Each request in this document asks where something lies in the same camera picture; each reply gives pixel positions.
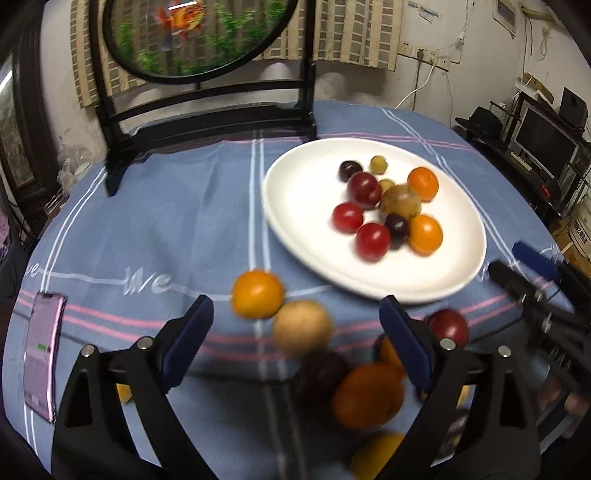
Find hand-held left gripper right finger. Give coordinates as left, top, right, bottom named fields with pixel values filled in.
left=379, top=295, right=541, bottom=480

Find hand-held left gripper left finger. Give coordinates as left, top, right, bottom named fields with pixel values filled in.
left=51, top=294, right=218, bottom=480

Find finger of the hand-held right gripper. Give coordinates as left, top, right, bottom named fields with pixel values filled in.
left=488, top=260, right=555, bottom=324
left=512, top=241, right=591, bottom=324

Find red plum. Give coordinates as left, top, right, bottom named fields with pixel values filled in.
left=425, top=309, right=470, bottom=348
left=347, top=172, right=383, bottom=210

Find large orange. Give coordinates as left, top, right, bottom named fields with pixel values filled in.
left=331, top=364, right=407, bottom=430

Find yellow-orange tangerine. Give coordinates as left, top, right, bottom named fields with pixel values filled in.
left=231, top=270, right=286, bottom=319

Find large dark purple plum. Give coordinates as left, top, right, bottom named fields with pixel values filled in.
left=288, top=351, right=351, bottom=407

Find dark purple mangosteen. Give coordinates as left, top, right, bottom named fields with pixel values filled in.
left=436, top=406, right=472, bottom=460

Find tan round passion fruit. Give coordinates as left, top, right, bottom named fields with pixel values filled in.
left=271, top=300, right=335, bottom=357
left=379, top=185, right=423, bottom=221

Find small dark purple plum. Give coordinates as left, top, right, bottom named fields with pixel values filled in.
left=384, top=213, right=411, bottom=250

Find green-yellow tangerine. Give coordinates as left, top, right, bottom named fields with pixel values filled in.
left=349, top=432, right=407, bottom=480

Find white plate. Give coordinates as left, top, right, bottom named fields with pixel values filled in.
left=262, top=137, right=488, bottom=304

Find person's right hand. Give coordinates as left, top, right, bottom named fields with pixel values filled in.
left=538, top=369, right=585, bottom=416

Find large cardboard box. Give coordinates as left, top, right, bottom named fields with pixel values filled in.
left=551, top=222, right=591, bottom=264

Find white bucket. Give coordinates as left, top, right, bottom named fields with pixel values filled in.
left=568, top=203, right=591, bottom=259

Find black computer desk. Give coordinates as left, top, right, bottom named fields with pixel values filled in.
left=455, top=92, right=591, bottom=222

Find blue striped tablecloth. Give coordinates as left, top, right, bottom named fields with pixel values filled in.
left=2, top=99, right=578, bottom=480

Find computer monitor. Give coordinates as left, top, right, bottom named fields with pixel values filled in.
left=513, top=107, right=580, bottom=174

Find smartphone with pink screen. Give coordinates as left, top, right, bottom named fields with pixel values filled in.
left=23, top=292, right=68, bottom=424

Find black hat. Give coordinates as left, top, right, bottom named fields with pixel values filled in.
left=455, top=107, right=509, bottom=139

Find black speaker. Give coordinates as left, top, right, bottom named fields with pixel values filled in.
left=560, top=87, right=589, bottom=127

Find small cardboard box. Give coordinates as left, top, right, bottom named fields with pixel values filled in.
left=516, top=73, right=555, bottom=103

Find dark cloth purple print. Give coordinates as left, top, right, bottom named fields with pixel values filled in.
left=0, top=217, right=24, bottom=264

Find clear plastic bags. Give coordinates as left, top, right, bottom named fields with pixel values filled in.
left=58, top=143, right=107, bottom=181

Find white power strip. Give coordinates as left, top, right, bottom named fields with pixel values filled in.
left=398, top=41, right=452, bottom=70

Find dark framed painting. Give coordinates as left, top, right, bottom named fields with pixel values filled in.
left=0, top=51, right=61, bottom=195

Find round goldfish screen black stand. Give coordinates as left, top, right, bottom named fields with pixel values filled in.
left=88, top=0, right=319, bottom=198

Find white power cable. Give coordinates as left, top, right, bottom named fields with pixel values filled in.
left=394, top=65, right=437, bottom=109

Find white wall panel box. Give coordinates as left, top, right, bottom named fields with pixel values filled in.
left=493, top=0, right=517, bottom=38

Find woven checked wall curtain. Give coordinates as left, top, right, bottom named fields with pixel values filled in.
left=69, top=0, right=404, bottom=109

